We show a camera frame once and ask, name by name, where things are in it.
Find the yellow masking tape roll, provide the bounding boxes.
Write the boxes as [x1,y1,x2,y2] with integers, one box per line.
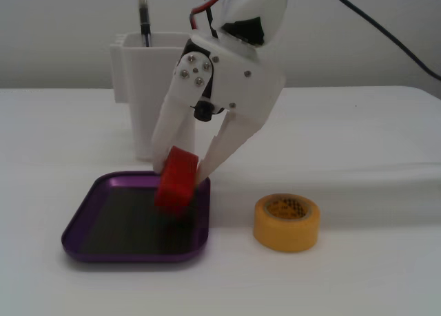
[253,193,321,253]

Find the white plastic box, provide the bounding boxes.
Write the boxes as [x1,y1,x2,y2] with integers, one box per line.
[110,31,198,161]

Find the thin dark camera cable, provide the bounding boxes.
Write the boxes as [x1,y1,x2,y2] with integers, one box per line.
[202,0,222,39]

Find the red white servo wires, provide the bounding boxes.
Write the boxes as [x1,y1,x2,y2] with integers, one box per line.
[188,0,232,31]

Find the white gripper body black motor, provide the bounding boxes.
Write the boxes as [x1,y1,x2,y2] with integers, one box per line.
[184,33,287,123]

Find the black ballpoint pen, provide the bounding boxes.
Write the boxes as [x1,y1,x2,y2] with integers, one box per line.
[136,0,153,48]

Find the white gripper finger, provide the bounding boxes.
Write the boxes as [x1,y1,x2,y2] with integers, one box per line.
[152,51,215,175]
[195,110,270,183]

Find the thick black cable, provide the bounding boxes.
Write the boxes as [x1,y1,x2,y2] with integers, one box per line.
[322,0,441,82]

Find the red cube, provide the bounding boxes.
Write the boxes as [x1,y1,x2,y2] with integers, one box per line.
[154,145,201,218]

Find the small black camera module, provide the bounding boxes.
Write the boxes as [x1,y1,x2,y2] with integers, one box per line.
[192,100,217,123]

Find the purple metal tray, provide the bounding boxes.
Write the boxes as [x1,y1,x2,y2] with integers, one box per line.
[61,170,212,265]

